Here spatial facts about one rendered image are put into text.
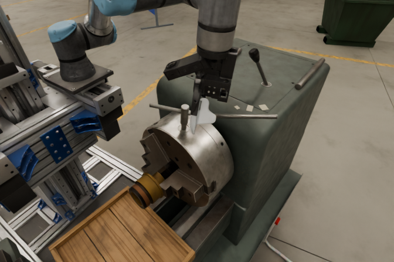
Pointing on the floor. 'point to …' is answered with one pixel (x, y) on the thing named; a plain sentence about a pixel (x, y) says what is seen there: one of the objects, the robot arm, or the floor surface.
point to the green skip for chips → (355, 16)
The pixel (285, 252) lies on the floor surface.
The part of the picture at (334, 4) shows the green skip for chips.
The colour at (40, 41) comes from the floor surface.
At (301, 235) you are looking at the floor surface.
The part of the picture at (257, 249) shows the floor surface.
